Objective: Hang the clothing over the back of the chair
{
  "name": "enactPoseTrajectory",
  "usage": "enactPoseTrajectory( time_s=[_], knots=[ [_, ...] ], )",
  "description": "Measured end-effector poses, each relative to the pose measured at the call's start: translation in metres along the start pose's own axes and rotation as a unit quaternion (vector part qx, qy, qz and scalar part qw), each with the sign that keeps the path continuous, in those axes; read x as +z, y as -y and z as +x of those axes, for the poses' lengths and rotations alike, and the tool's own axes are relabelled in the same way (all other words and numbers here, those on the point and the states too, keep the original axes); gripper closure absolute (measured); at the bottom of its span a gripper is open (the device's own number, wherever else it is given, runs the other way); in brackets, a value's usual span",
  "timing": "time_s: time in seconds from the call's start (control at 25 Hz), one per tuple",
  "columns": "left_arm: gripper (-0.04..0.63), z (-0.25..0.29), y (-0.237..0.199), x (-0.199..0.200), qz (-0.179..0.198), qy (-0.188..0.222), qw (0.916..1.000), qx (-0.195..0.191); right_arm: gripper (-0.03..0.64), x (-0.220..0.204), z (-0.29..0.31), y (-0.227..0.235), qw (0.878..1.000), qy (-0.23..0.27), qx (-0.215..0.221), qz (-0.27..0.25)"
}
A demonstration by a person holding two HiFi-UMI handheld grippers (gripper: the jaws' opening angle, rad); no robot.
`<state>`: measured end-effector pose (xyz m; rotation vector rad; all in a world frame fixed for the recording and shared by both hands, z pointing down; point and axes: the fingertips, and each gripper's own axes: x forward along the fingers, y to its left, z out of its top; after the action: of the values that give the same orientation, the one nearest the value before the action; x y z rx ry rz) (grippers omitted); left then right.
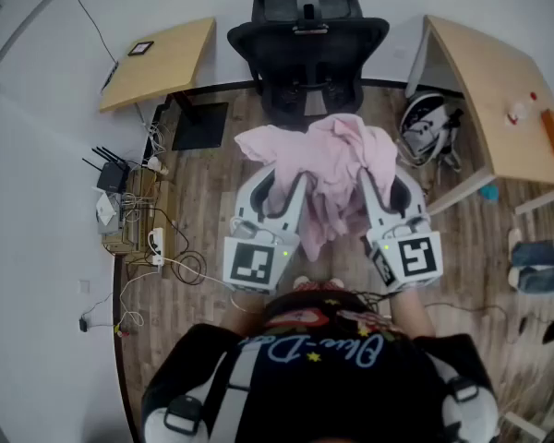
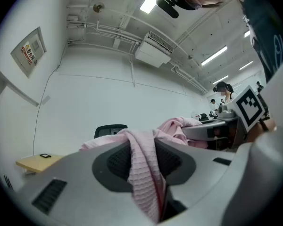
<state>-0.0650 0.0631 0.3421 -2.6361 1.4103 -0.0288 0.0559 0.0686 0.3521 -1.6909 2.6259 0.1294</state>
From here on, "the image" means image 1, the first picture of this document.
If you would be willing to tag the small white flat device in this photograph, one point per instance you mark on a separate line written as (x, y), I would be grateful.
(107, 208)

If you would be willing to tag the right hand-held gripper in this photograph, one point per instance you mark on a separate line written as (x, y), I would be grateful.
(415, 256)

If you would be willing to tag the black router with antennas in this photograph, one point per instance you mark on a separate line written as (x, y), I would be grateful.
(113, 178)

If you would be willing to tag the person's right forearm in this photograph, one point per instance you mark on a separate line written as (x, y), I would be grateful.
(411, 312)

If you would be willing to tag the white wall socket plate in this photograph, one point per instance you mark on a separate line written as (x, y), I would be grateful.
(84, 286)

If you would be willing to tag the person's left forearm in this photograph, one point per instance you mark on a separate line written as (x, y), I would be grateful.
(244, 319)

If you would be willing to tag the black desk base plate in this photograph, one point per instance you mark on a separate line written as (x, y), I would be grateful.
(201, 127)

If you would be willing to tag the small wooden desk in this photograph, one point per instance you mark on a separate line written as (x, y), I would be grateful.
(166, 72)

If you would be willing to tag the person's left shoe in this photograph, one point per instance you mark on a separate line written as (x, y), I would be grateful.
(302, 283)

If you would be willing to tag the white round plug adapter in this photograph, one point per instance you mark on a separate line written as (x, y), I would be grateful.
(154, 164)

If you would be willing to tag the black mesh office chair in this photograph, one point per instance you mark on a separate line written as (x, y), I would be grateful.
(304, 63)

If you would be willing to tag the small black charger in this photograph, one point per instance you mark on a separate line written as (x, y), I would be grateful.
(83, 325)

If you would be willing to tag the person's black printed shirt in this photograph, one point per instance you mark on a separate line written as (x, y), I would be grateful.
(332, 386)

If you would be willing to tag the grey socket strip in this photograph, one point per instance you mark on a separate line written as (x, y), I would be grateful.
(109, 79)

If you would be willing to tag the small teal object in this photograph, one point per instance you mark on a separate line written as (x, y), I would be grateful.
(489, 193)

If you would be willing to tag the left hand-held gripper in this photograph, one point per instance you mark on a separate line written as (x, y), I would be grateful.
(251, 261)

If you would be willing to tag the large wooden desk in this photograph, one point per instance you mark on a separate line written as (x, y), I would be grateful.
(489, 86)

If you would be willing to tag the person's shoe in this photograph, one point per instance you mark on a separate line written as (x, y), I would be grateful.
(514, 243)
(514, 277)
(337, 283)
(302, 283)

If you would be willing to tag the person's right shoe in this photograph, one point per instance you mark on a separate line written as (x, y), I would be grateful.
(337, 283)

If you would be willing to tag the white power strip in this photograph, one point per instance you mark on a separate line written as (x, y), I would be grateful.
(156, 245)

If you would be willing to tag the white red plastic packet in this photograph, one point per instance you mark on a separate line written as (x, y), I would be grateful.
(517, 111)

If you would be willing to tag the pink garment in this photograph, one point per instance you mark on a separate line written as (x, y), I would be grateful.
(332, 164)

